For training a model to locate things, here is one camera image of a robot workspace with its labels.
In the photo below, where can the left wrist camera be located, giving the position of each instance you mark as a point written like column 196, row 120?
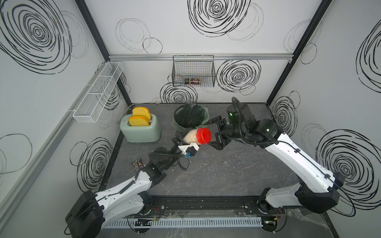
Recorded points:
column 189, row 150

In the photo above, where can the white slotted cable duct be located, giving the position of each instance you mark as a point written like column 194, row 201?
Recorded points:
column 166, row 223

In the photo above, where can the green toaster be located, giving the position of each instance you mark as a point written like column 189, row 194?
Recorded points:
column 140, row 134

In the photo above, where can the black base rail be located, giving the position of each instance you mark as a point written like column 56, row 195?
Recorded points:
column 205, row 203

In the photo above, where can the black wire wall basket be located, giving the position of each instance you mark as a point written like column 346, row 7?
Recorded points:
column 203, row 69

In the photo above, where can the yellow toast slice back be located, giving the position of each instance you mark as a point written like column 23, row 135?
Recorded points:
column 142, row 112

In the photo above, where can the yellow toast slice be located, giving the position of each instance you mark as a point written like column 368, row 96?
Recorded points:
column 138, row 121
column 142, row 112

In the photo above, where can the black bin with green bag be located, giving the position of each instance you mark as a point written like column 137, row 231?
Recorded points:
column 189, row 116

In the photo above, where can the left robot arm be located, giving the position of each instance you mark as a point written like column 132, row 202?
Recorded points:
column 93, row 211

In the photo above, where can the black corner frame post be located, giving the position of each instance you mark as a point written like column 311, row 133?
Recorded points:
column 316, row 19

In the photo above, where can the clear oatmeal jar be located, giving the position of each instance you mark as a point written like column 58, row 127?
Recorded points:
column 191, row 137

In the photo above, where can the aluminium wall rail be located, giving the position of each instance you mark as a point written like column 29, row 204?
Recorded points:
column 157, row 57

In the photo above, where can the small jar in basket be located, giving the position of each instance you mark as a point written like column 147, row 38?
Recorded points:
column 193, row 81

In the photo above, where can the purple candy bag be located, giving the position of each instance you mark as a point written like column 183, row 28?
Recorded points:
column 137, row 165

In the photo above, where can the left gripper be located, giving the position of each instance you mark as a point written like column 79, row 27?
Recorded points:
column 178, row 136

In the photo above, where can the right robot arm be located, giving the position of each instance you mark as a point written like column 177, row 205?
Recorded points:
column 317, row 189

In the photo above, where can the red jar lid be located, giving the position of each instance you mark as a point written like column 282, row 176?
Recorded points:
column 203, row 136

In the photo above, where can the yellow toast slice front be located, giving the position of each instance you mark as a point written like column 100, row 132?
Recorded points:
column 138, row 121

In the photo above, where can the white wire wall shelf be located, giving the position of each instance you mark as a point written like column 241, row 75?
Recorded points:
column 94, row 102

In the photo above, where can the black left corner post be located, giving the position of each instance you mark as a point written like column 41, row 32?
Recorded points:
column 85, row 12

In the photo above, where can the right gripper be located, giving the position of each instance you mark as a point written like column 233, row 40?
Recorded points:
column 221, row 141

